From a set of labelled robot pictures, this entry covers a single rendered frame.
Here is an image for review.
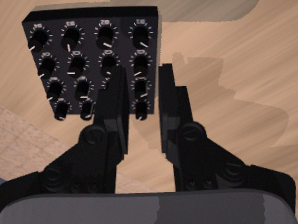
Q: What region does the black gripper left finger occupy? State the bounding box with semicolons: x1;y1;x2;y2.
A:
0;65;130;213

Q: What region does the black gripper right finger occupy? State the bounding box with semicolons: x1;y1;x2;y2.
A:
158;63;296;214

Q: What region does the black knob box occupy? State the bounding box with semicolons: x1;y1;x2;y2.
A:
21;6;159;121

